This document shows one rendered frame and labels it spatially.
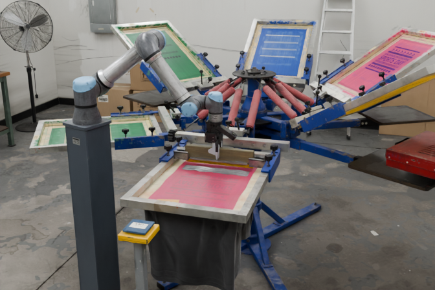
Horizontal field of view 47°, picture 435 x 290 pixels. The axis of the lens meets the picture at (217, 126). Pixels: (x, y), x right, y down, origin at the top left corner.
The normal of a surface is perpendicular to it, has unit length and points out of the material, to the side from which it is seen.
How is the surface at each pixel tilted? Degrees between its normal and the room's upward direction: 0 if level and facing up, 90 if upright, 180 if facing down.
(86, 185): 90
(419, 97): 78
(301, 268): 0
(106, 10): 90
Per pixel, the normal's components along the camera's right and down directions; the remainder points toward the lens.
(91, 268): -0.59, 0.24
